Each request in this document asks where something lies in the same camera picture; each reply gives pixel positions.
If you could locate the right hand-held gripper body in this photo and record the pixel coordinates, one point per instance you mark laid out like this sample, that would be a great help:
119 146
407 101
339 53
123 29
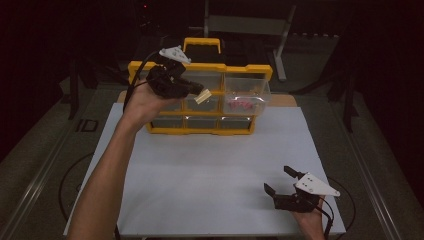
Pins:
313 186

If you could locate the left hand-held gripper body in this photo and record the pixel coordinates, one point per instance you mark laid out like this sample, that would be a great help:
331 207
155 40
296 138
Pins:
165 81

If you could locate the yellow drawer organizer cabinet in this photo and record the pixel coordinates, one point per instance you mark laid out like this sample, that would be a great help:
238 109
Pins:
233 68

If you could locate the clear plastic drawer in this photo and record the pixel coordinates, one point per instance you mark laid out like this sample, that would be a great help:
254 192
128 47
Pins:
245 100

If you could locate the person's left hand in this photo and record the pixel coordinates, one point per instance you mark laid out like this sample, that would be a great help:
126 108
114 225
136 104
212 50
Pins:
143 105

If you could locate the person's right hand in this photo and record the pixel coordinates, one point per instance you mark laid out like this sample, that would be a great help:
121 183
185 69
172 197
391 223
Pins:
311 223

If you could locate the set of closed clear drawers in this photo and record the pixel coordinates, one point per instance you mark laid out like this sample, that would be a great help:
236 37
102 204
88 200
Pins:
236 122

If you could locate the black stand leg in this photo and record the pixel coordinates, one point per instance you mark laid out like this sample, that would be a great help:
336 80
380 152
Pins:
74 100
348 110

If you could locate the metal floor rail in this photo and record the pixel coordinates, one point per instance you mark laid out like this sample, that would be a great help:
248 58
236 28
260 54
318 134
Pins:
36 181
376 200

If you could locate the grey metal stand frame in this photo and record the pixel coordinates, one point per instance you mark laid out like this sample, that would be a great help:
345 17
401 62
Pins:
248 25

